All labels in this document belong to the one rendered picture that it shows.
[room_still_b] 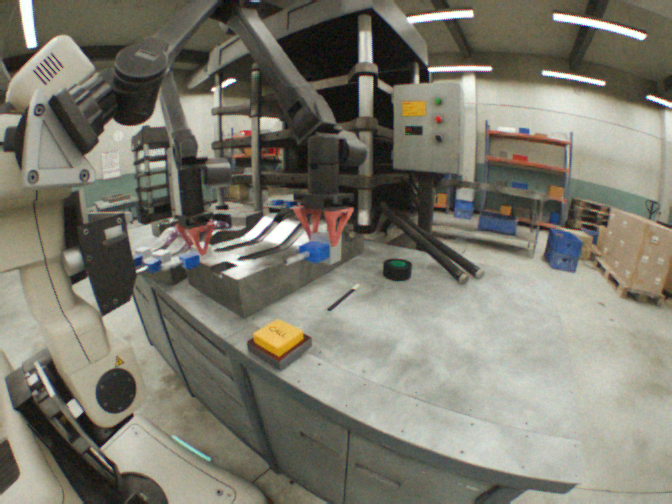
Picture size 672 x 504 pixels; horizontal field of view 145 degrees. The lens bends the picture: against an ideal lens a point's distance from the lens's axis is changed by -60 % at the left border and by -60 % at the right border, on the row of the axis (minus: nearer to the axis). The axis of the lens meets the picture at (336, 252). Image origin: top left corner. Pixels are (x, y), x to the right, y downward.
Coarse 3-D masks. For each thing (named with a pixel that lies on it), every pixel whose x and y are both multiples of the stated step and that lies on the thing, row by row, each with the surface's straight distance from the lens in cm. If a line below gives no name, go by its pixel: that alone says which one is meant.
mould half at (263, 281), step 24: (240, 240) 80; (264, 240) 76; (360, 240) 87; (240, 264) 59; (264, 264) 58; (312, 264) 68; (336, 264) 77; (216, 288) 61; (240, 288) 53; (264, 288) 57; (288, 288) 63; (240, 312) 56
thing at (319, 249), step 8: (320, 232) 54; (312, 240) 53; (320, 240) 51; (328, 240) 50; (304, 248) 49; (312, 248) 48; (320, 248) 48; (328, 248) 50; (336, 248) 52; (296, 256) 46; (304, 256) 48; (312, 256) 48; (320, 256) 49; (328, 256) 51; (336, 256) 52; (288, 264) 45
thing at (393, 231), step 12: (252, 204) 218; (264, 204) 213; (372, 204) 203; (264, 216) 164; (324, 216) 156; (372, 216) 158; (384, 216) 160; (408, 216) 164; (348, 228) 128; (396, 228) 137; (372, 240) 113; (384, 240) 125
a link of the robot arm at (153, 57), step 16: (192, 0) 67; (208, 0) 68; (224, 0) 76; (176, 16) 58; (192, 16) 60; (208, 16) 67; (224, 16) 74; (160, 32) 52; (176, 32) 53; (192, 32) 57; (128, 48) 43; (144, 48) 43; (160, 48) 44; (176, 48) 50; (128, 64) 40; (144, 64) 40; (160, 64) 41; (128, 80) 39; (144, 80) 39; (160, 80) 41
